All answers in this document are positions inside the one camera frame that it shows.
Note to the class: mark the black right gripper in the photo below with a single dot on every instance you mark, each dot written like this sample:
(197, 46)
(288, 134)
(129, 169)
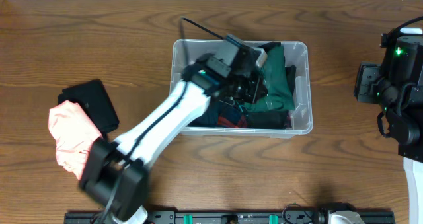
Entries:
(374, 77)

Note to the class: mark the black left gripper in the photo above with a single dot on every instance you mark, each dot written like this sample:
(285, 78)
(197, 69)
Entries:
(256, 84)

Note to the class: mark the dark green garment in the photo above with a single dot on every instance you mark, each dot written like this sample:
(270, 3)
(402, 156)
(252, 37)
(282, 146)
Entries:
(279, 96)

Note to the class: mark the red plaid flannel shirt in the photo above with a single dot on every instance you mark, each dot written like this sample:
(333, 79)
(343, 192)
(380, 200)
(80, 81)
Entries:
(231, 120)

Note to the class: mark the black garment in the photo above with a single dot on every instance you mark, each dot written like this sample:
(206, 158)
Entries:
(272, 110)

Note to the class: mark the dark navy garment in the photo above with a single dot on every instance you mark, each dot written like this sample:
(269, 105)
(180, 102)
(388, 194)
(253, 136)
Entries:
(212, 117)

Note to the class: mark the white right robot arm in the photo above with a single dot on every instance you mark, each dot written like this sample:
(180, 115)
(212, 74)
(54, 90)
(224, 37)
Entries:
(402, 122)

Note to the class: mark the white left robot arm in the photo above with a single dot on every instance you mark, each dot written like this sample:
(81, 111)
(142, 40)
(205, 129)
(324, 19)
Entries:
(116, 173)

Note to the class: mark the clear plastic storage container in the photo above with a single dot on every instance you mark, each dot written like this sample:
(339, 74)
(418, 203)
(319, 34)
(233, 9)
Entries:
(296, 53)

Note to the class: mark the black folded cloth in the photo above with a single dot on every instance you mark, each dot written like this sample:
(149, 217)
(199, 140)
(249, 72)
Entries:
(95, 101)

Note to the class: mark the pink folded garment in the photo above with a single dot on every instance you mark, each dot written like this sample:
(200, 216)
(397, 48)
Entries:
(74, 133)

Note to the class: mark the black mounting rail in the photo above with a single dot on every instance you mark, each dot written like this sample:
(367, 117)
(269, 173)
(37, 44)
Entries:
(291, 214)

